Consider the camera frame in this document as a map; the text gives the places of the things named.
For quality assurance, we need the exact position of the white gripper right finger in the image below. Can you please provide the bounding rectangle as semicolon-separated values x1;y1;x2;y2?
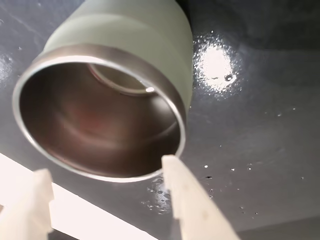
161;154;241;240

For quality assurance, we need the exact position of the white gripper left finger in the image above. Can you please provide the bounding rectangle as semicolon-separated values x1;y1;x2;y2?
0;168;55;240

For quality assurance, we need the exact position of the green steel cup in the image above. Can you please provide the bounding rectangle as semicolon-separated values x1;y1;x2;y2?
11;0;194;184

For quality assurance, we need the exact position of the black glossy mat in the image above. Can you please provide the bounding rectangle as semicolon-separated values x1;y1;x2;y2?
0;0;320;240

